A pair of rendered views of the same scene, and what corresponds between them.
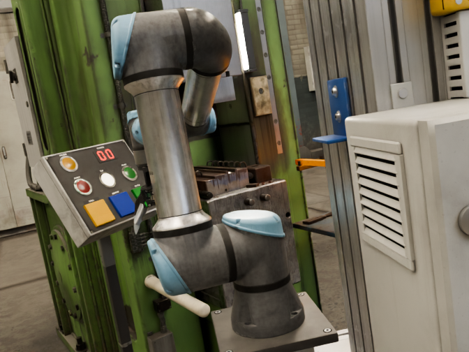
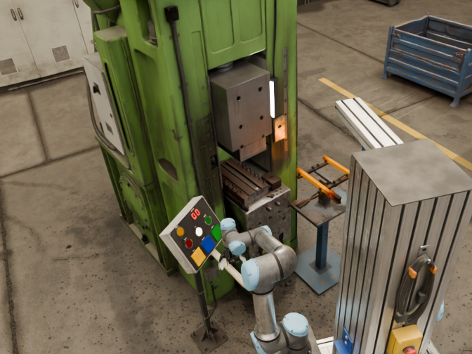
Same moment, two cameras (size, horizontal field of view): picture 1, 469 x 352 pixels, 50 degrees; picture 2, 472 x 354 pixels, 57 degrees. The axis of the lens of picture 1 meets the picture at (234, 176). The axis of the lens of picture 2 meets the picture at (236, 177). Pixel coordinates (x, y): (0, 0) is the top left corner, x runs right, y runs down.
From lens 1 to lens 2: 1.53 m
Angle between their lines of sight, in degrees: 29
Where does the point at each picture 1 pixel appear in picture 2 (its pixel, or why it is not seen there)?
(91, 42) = (178, 130)
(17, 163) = (33, 22)
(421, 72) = not seen: outside the picture
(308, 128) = not seen: outside the picture
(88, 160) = (188, 223)
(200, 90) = not seen: hidden behind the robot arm
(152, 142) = (260, 311)
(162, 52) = (270, 284)
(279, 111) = (289, 132)
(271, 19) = (292, 74)
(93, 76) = (178, 148)
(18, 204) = (38, 58)
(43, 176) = (168, 241)
